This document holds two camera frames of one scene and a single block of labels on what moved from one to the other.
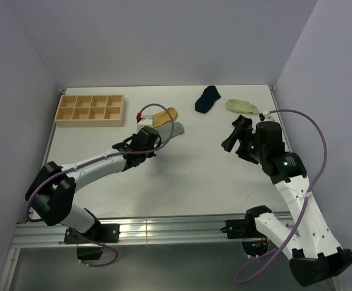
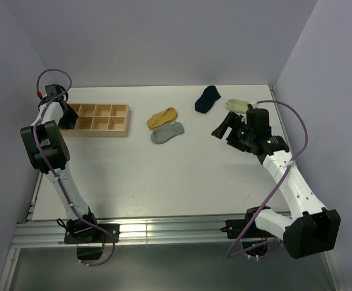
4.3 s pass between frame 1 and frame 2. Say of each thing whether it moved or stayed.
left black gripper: moved
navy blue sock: stayed
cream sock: stayed
